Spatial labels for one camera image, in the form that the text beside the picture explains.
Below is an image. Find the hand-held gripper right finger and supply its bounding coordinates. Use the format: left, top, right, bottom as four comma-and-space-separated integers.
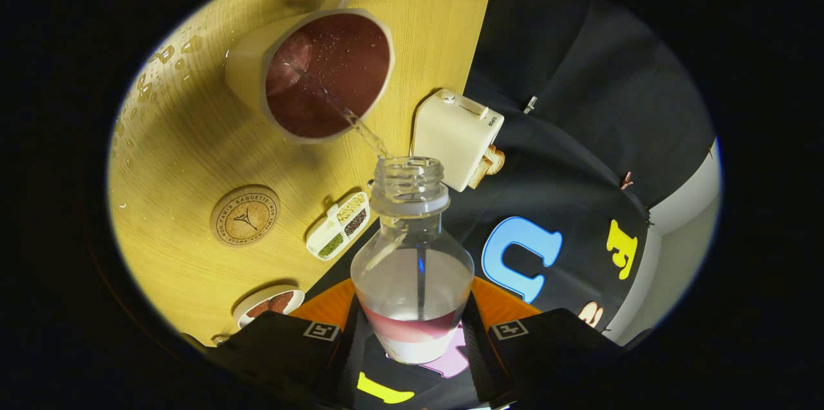
460, 277, 625, 407

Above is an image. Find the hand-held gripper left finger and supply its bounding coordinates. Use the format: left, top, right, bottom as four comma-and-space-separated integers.
206, 278, 368, 410

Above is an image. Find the clear juice bottle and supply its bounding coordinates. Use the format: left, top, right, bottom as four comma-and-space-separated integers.
351, 156, 476, 366

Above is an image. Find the round cork coaster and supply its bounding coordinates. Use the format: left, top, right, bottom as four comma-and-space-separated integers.
210, 185, 281, 248

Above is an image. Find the beige cup with wooden handle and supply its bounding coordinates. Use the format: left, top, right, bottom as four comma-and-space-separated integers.
224, 0, 397, 144

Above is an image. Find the red meat piece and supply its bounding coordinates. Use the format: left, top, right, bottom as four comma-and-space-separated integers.
246, 292, 295, 319

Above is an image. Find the white round plate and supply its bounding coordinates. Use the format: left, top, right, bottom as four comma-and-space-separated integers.
233, 286, 305, 330

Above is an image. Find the divided white seed dish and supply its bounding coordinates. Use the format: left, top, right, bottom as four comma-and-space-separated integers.
306, 191, 371, 261

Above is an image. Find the toast slice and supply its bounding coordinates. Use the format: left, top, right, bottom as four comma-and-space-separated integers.
467, 156, 496, 190
483, 145, 506, 176

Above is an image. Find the white toaster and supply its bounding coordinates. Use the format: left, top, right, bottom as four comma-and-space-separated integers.
412, 89, 505, 192

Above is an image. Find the wooden table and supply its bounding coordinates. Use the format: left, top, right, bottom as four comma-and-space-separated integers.
106, 0, 496, 346

